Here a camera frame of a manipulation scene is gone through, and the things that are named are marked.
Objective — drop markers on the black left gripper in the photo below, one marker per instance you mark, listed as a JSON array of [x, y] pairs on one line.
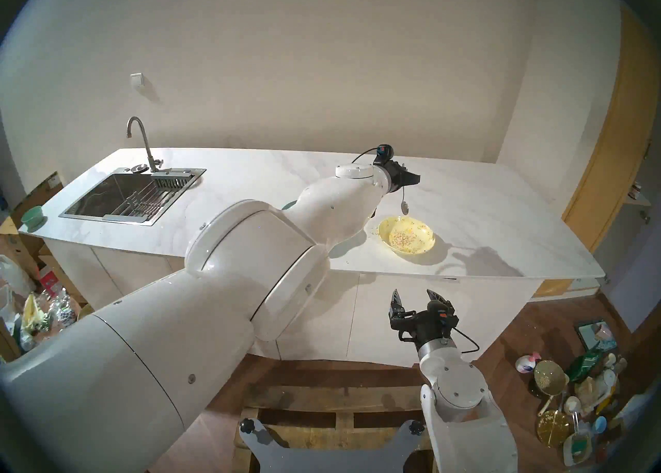
[[393, 177]]

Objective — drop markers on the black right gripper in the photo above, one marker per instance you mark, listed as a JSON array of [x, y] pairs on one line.
[[421, 327]]

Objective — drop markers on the metal spoon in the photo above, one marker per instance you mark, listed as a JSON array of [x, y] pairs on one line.
[[404, 207]]

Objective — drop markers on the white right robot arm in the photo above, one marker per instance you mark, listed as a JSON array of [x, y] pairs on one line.
[[465, 415]]

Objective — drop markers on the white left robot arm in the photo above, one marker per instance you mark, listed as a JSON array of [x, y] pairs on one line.
[[206, 296]]

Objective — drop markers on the yellow floral bowl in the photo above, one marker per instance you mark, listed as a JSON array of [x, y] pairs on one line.
[[384, 229]]

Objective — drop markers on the blue flower-shaped bowl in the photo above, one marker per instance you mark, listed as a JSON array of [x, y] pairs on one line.
[[289, 204]]

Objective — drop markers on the white counter cabinet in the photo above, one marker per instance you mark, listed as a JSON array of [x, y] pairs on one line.
[[490, 312]]

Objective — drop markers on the black knob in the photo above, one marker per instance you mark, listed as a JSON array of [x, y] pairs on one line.
[[248, 426], [416, 427]]

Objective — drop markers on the white pink bottle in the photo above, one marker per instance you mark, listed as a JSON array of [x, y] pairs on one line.
[[526, 363]]

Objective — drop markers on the wooden pallet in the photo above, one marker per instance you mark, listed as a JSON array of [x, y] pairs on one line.
[[330, 399]]

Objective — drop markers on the gold mesh strainer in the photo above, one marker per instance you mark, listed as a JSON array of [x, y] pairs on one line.
[[550, 376]]

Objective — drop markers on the green foil bag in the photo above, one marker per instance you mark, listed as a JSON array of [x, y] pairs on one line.
[[583, 366]]

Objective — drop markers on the gold round plate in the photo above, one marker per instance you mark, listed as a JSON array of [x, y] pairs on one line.
[[552, 428]]

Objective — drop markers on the small white cup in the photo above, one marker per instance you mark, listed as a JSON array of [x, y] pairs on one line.
[[572, 405]]

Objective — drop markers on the wooden door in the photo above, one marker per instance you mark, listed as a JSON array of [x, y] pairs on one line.
[[614, 157]]

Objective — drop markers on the clear container green content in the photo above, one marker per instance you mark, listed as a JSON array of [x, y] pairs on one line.
[[578, 446]]

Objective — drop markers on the small blue cup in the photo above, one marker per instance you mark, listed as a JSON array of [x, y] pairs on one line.
[[600, 424]]

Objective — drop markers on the small jar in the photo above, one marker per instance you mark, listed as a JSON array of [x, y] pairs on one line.
[[635, 190]]

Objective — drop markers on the steel gooseneck faucet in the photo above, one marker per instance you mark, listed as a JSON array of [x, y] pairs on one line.
[[146, 146]]

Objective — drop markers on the metal sink rack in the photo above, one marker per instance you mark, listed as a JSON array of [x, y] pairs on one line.
[[142, 203]]

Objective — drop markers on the stainless steel sink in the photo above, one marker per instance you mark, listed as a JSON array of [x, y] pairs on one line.
[[103, 201]]

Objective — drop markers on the yellow woven basket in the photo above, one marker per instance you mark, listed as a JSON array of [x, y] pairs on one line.
[[85, 310]]

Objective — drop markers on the red box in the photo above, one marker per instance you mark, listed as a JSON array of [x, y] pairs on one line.
[[49, 280]]

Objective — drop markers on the brown cardboard box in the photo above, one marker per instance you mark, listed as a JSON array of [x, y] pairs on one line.
[[38, 195]]

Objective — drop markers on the small green cup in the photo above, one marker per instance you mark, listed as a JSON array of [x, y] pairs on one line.
[[32, 217]]

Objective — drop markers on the yellow green bag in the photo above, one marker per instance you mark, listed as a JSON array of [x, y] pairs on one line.
[[32, 314]]

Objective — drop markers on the white plastic bag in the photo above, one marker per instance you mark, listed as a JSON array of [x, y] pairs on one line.
[[13, 276]]

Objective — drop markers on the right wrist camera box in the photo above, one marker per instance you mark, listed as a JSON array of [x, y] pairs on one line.
[[446, 317]]

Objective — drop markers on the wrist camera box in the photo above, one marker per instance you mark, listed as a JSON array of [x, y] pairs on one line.
[[384, 154], [446, 317]]

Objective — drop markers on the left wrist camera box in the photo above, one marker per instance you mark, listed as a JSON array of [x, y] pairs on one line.
[[384, 154]]

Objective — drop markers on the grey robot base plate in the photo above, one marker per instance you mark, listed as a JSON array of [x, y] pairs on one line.
[[330, 459]]

